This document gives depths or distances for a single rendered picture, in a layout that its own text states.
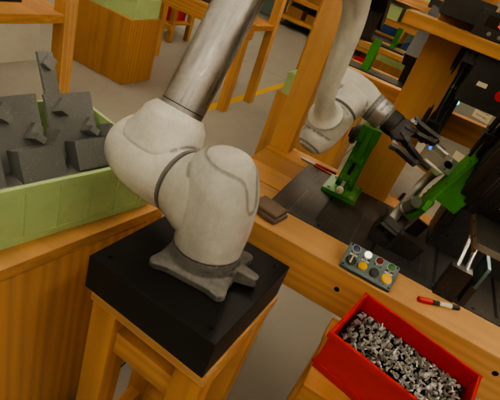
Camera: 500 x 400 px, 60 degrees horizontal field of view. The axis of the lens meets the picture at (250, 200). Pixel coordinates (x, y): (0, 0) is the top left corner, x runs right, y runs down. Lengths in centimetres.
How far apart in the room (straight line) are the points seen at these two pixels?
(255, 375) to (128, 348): 107
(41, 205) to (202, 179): 48
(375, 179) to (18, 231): 124
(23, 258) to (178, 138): 49
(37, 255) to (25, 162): 27
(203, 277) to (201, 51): 47
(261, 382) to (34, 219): 127
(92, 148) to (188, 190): 61
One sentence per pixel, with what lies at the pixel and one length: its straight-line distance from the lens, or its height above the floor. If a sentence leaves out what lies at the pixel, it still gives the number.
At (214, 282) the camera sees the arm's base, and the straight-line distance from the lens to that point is 91.
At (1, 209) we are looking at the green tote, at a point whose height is 91.
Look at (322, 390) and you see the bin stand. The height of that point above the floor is 80.
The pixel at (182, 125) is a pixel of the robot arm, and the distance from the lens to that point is 92.
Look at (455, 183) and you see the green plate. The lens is 135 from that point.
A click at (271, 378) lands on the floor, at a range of 208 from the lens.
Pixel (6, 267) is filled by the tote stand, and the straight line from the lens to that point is 114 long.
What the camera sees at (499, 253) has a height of 113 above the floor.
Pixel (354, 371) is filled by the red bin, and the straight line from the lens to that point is 104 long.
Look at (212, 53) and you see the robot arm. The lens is 95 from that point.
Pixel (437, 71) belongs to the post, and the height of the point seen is 139.
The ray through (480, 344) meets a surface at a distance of 132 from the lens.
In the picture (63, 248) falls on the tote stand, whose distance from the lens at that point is 120.
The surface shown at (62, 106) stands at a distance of 136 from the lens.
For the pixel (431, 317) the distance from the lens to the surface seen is 128.
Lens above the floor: 158
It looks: 30 degrees down
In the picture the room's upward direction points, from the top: 21 degrees clockwise
